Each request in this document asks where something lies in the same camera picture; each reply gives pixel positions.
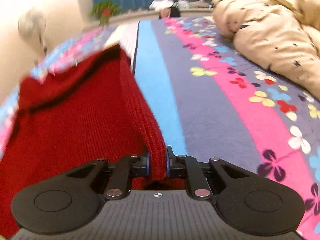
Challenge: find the red knit sweater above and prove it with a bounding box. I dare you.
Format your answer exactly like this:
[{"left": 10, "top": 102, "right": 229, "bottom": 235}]
[{"left": 1, "top": 45, "right": 184, "bottom": 238}]

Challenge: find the floral striped bed sheet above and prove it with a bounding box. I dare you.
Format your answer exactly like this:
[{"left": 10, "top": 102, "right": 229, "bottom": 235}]
[{"left": 1, "top": 18, "right": 319, "bottom": 239}]

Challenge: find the cream star-print duvet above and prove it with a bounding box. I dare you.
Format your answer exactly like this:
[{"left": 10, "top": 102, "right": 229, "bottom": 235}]
[{"left": 213, "top": 0, "right": 319, "bottom": 98}]

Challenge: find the dark bag on sill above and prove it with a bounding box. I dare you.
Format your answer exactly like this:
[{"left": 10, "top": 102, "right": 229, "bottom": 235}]
[{"left": 159, "top": 7, "right": 181, "bottom": 19}]

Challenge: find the white standing fan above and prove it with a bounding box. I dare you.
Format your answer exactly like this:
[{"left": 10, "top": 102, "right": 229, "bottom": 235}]
[{"left": 18, "top": 9, "right": 48, "bottom": 55}]

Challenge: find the potted green plant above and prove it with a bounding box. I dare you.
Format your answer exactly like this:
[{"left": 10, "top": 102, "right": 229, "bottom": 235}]
[{"left": 91, "top": 0, "right": 120, "bottom": 25}]

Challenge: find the white clothes pile on sill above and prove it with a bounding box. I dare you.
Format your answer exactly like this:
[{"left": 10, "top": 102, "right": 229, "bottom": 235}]
[{"left": 149, "top": 0, "right": 175, "bottom": 11}]

